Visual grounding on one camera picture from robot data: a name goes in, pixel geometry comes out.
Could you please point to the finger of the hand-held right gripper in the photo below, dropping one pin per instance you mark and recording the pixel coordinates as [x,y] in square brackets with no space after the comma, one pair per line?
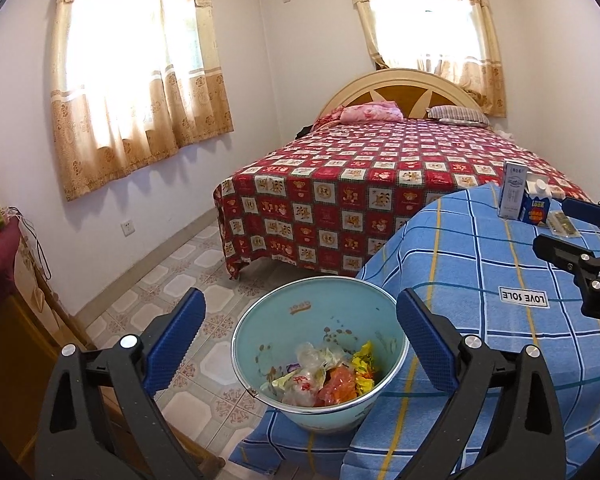
[560,252]
[585,212]

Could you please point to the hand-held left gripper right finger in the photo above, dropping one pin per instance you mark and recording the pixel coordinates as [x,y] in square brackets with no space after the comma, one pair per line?
[427,340]

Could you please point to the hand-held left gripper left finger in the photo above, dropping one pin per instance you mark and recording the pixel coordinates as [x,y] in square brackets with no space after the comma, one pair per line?
[175,340]

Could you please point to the yellow wrapper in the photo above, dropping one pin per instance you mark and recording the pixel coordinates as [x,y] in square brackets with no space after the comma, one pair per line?
[365,365]

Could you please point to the orange bag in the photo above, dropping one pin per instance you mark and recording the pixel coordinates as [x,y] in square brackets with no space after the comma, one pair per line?
[337,385]

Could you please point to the light blue waste bin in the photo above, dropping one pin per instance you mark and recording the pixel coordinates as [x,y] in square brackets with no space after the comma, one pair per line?
[280,320]

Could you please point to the clear plastic packet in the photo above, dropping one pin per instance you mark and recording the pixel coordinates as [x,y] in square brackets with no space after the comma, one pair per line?
[570,231]
[556,221]

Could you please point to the blue milk carton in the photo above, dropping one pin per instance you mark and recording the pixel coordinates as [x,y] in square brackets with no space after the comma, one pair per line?
[535,207]

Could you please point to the blue plaid tablecloth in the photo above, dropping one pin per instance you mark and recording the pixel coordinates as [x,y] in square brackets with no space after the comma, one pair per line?
[480,350]

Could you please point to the tall white carton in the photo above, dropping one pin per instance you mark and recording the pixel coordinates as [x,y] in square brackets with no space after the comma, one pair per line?
[511,190]

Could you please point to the wooden cabinet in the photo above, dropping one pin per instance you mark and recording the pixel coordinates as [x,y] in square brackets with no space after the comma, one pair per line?
[20,360]

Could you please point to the striped pillow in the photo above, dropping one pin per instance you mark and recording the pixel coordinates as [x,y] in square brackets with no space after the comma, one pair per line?
[455,114]

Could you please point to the narrow beige patterned curtain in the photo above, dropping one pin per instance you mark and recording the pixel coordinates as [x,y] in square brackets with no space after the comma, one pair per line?
[485,60]

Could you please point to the bed with red quilt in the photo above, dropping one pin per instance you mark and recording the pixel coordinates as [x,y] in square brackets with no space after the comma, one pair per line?
[355,170]

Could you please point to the maroon cloth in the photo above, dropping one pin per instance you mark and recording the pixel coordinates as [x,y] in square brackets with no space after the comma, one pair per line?
[0,255]

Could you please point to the cream wooden headboard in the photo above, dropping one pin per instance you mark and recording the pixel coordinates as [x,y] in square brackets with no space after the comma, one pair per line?
[405,80]

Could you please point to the pink floral pillow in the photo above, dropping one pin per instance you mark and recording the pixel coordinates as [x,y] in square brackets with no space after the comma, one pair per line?
[370,112]

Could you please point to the wide beige patterned curtain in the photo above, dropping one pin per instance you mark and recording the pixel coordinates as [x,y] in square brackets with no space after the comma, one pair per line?
[130,85]

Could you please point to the white wall socket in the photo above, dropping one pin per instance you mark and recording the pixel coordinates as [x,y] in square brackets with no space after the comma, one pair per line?
[128,228]

